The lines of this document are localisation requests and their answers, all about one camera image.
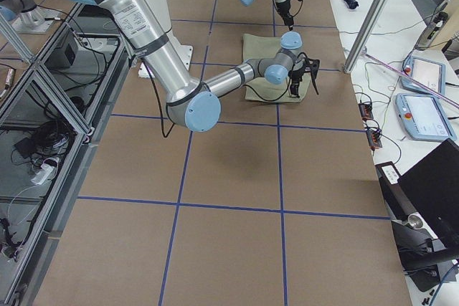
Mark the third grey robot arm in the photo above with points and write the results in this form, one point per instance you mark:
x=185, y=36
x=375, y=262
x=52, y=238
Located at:
x=27, y=17

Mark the olive green long-sleeve shirt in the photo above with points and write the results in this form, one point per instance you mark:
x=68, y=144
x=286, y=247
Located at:
x=259, y=89

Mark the blue teach pendant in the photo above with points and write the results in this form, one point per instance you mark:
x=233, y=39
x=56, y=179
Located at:
x=428, y=72
x=423, y=118

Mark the reacher grabber stick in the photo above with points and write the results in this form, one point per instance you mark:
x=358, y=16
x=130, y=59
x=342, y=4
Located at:
x=415, y=82

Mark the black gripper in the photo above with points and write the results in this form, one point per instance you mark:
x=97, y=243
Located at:
x=285, y=10
x=296, y=77

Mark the black laptop computer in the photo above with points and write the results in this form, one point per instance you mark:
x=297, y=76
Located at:
x=424, y=206

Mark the far blue teach pendant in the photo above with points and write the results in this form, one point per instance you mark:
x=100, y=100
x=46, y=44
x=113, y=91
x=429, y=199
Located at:
x=428, y=72

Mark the aluminium frame post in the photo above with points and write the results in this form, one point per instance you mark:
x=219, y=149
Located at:
x=364, y=34

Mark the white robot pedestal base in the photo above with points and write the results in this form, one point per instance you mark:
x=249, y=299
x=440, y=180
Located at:
x=172, y=33

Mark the near blue teach pendant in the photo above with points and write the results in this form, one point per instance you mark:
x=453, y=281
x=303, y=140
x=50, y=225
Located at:
x=423, y=118

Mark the aluminium frame rail structure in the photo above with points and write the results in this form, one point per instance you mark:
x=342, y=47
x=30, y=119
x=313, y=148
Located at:
x=59, y=83

